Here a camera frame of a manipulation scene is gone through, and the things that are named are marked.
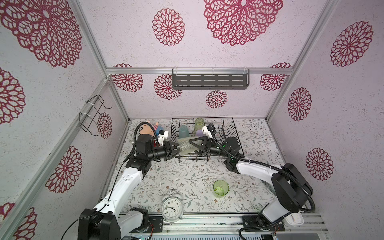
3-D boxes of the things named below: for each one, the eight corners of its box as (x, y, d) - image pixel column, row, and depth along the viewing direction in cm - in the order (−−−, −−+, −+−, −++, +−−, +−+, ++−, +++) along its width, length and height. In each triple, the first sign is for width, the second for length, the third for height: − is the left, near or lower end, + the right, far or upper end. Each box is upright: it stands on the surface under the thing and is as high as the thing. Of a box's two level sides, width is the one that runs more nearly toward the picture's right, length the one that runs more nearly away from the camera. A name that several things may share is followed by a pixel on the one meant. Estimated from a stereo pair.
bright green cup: (213, 198, 84) (215, 193, 77) (212, 185, 89) (214, 179, 82) (227, 198, 84) (230, 193, 77) (225, 185, 89) (228, 179, 82)
